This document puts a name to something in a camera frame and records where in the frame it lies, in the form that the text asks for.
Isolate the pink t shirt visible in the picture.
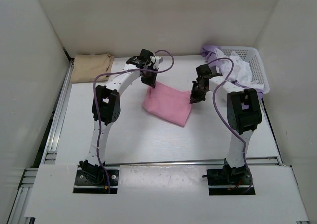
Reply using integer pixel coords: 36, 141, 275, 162
142, 82, 191, 127

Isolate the white t shirt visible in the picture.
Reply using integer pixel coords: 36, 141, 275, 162
215, 49, 262, 88

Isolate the beige t shirt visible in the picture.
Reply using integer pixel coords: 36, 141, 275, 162
71, 53, 115, 83

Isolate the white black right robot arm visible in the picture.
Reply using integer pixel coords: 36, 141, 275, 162
190, 75, 262, 184

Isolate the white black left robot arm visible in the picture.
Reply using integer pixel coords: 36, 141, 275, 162
79, 64, 159, 188

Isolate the lavender t shirt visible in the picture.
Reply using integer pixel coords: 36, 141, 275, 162
201, 45, 264, 100

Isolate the white plastic laundry basket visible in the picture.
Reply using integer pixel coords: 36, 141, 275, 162
220, 46, 270, 94

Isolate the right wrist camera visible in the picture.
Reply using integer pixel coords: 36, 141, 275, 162
196, 64, 222, 79

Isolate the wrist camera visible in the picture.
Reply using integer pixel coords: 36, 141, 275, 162
196, 64, 222, 79
126, 49, 163, 71

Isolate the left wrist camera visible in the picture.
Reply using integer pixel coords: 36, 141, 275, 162
126, 49, 163, 71

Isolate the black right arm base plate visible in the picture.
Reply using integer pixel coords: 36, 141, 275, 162
202, 169, 256, 196

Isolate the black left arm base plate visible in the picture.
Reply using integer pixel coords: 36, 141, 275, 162
73, 166, 120, 194

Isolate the aluminium frame rail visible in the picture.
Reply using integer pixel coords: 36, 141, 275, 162
8, 56, 279, 224

